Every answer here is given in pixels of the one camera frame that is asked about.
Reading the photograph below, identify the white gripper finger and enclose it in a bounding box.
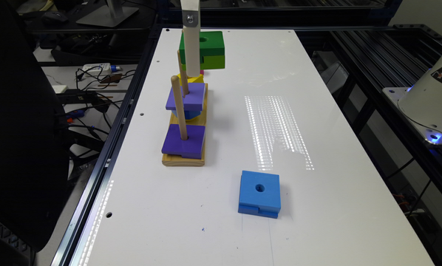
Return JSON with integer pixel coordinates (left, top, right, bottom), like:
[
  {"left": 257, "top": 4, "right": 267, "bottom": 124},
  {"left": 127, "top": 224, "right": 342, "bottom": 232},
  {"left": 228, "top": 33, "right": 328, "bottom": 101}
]
[{"left": 180, "top": 0, "right": 200, "bottom": 76}]

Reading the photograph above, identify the green square block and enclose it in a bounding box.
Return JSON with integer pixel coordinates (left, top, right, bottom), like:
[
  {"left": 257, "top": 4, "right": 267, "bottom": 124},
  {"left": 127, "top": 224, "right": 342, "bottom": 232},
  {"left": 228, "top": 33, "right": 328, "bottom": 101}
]
[{"left": 179, "top": 31, "right": 225, "bottom": 70}]

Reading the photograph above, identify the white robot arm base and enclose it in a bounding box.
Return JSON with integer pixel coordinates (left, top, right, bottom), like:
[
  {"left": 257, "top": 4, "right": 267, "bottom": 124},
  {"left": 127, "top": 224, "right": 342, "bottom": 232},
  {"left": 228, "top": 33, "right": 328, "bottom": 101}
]
[{"left": 382, "top": 56, "right": 442, "bottom": 145}]

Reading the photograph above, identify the yellow block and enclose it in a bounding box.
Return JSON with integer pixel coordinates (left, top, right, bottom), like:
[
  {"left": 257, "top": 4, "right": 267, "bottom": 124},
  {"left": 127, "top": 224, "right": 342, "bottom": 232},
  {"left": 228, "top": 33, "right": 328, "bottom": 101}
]
[{"left": 177, "top": 74, "right": 205, "bottom": 85}]

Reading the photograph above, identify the light purple square block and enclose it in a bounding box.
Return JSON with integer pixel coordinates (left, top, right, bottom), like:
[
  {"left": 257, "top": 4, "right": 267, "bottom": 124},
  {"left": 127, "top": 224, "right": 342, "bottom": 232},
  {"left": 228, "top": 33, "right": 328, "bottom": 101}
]
[{"left": 166, "top": 83, "right": 205, "bottom": 111}]

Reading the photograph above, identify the blue block under purple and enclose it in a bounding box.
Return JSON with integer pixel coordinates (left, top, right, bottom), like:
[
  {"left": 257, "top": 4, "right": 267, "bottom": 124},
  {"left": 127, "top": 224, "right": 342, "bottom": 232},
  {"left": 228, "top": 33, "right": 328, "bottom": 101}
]
[{"left": 171, "top": 110, "right": 202, "bottom": 121}]

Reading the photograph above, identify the dark purple square block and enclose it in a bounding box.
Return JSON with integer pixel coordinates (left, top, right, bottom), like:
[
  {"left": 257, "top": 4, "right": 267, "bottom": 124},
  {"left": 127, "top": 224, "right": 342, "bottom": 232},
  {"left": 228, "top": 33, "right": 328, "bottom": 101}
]
[{"left": 161, "top": 124, "right": 205, "bottom": 159}]

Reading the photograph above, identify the blue square block with hole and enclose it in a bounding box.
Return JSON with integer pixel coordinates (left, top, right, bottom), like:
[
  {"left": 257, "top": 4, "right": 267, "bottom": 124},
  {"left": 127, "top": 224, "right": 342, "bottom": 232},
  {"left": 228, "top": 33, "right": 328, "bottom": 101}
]
[{"left": 238, "top": 171, "right": 281, "bottom": 219}]

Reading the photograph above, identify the middle wooden peg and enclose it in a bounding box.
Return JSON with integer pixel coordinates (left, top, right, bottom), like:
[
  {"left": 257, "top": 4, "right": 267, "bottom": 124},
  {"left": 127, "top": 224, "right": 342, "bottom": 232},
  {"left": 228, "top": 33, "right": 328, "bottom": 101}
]
[{"left": 177, "top": 50, "right": 189, "bottom": 98}]

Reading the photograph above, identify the wooden peg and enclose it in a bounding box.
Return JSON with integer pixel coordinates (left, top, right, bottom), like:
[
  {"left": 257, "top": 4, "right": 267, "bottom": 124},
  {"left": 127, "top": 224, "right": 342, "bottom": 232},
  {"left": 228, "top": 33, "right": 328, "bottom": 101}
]
[
  {"left": 177, "top": 50, "right": 189, "bottom": 98},
  {"left": 171, "top": 75, "right": 188, "bottom": 140}
]

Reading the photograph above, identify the front wooden peg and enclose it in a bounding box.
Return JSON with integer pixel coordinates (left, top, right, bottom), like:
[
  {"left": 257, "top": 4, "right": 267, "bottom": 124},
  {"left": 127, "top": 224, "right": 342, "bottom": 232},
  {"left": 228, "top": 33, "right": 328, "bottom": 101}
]
[{"left": 171, "top": 75, "right": 188, "bottom": 140}]

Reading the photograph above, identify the silver monitor stand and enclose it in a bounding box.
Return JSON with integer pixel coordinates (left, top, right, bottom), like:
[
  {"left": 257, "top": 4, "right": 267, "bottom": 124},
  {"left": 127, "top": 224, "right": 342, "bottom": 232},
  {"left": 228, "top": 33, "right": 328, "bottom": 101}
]
[{"left": 76, "top": 0, "right": 139, "bottom": 28}]

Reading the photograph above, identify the white power strip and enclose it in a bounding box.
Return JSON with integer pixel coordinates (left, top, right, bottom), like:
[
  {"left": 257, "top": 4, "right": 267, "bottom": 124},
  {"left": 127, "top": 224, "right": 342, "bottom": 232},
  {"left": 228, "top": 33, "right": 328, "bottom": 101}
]
[{"left": 82, "top": 63, "right": 122, "bottom": 75}]

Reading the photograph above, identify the black computer mouse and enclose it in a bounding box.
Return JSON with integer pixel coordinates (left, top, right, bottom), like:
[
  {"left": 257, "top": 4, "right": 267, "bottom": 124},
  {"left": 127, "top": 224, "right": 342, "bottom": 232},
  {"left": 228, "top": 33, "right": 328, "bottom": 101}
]
[{"left": 41, "top": 11, "right": 68, "bottom": 25}]

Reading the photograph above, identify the wooden peg base board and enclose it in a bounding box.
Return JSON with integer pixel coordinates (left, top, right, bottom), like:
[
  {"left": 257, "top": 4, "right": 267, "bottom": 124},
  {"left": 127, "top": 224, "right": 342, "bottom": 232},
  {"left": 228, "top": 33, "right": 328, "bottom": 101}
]
[{"left": 162, "top": 83, "right": 208, "bottom": 166}]

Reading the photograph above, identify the black office chair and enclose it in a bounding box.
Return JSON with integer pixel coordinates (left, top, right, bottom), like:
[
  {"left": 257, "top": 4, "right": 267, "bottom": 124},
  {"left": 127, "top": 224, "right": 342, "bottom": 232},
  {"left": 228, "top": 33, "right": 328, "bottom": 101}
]
[{"left": 0, "top": 1, "right": 69, "bottom": 265}]

